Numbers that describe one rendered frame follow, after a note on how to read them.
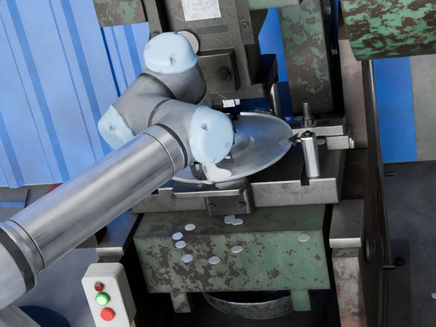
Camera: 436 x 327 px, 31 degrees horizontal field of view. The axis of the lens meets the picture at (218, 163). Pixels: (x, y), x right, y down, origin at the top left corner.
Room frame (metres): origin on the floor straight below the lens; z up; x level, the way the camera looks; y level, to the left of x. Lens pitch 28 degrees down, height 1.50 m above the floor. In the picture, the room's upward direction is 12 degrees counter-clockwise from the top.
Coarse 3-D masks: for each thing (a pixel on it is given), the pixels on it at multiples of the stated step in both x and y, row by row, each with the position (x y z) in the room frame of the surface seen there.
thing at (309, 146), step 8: (304, 136) 1.39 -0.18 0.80; (312, 136) 1.39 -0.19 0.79; (304, 144) 1.39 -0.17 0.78; (312, 144) 1.38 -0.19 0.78; (304, 152) 1.39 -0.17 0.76; (312, 152) 1.39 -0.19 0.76; (304, 160) 1.39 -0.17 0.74; (312, 160) 1.39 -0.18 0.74; (312, 168) 1.39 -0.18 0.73; (320, 168) 1.39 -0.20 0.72; (312, 176) 1.39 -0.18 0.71
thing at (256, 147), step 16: (240, 112) 1.58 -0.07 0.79; (256, 112) 1.57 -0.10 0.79; (240, 128) 1.52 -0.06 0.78; (256, 128) 1.50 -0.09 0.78; (272, 128) 1.48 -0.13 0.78; (288, 128) 1.47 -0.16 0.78; (240, 144) 1.43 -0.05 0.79; (256, 144) 1.43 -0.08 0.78; (272, 144) 1.41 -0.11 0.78; (288, 144) 1.40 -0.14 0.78; (240, 160) 1.37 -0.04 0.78; (256, 160) 1.36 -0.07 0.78; (272, 160) 1.34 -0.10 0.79; (176, 176) 1.36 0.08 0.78; (192, 176) 1.35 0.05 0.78; (240, 176) 1.31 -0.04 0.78
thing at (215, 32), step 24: (168, 0) 1.51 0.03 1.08; (192, 0) 1.49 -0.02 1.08; (216, 0) 1.48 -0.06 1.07; (168, 24) 1.52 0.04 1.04; (192, 24) 1.50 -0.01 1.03; (216, 24) 1.48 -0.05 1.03; (216, 48) 1.49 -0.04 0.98; (240, 48) 1.47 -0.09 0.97; (216, 72) 1.46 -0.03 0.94; (240, 72) 1.48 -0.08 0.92
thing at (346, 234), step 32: (352, 64) 1.73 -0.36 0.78; (352, 96) 1.72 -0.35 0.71; (352, 160) 1.57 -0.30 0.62; (352, 192) 1.44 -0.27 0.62; (352, 224) 1.29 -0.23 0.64; (352, 256) 1.21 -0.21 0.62; (384, 256) 1.90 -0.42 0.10; (352, 288) 1.21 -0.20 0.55; (384, 288) 1.78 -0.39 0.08; (352, 320) 1.22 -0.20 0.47; (384, 320) 1.65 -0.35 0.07
